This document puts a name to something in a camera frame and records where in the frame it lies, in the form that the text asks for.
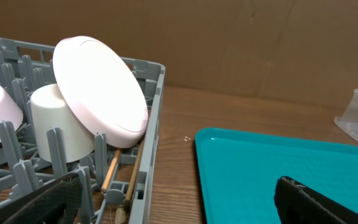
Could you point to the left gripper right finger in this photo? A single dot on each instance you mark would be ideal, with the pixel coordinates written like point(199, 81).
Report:
point(297, 203)

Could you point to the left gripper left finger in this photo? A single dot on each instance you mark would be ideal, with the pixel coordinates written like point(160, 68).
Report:
point(57, 202)

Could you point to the wooden chopstick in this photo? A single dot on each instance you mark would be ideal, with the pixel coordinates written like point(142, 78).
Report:
point(133, 179)
point(110, 172)

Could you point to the white cup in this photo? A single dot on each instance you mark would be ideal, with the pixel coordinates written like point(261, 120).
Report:
point(49, 110)

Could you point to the large white plate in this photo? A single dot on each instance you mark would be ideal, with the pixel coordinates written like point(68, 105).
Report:
point(100, 90)

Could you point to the grey plastic dish rack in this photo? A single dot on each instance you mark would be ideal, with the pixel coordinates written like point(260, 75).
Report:
point(26, 67)

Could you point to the teal serving tray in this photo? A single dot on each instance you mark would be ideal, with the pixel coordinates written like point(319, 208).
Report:
point(239, 171)

